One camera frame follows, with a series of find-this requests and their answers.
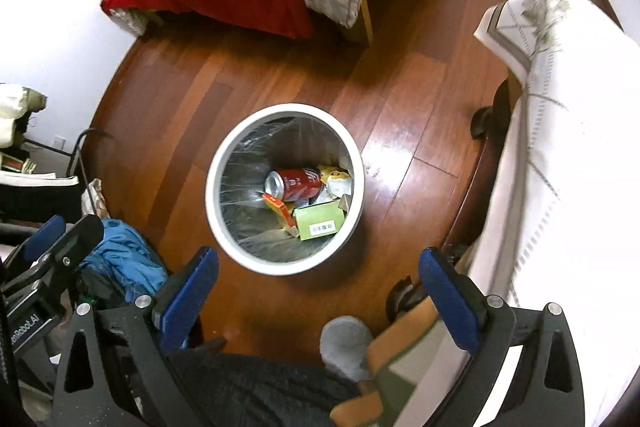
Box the yellow red snack bag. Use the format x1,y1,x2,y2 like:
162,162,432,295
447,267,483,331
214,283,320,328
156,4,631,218
262,193,296,229

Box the red soda can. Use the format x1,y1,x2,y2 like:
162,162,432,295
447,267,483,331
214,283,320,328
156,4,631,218
264,168,322,202

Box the dark wooden table frame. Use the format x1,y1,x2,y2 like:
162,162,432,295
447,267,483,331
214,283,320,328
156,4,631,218
385,74,522,324

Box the white round trash bin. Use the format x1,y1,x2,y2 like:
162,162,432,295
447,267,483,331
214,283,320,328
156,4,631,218
205,103,366,277

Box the black trousers leg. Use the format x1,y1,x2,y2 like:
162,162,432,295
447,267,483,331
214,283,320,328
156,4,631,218
168,346,360,426

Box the white checked tablecloth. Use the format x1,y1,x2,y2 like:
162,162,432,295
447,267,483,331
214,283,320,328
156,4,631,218
470,0,639,426

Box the green white carton box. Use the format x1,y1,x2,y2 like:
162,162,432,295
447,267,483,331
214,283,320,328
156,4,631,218
294,199,345,241

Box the yellow snack wrapper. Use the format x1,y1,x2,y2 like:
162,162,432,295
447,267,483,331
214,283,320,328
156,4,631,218
318,165,354,198

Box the blue jacket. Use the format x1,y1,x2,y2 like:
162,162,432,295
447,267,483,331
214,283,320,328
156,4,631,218
79,219,168,308

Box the cream coat hanging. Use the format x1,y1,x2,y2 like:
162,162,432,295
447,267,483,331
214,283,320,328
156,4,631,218
0,83,47,148

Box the grey slipper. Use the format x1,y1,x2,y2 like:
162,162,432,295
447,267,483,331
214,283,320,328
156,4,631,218
319,315,373,384

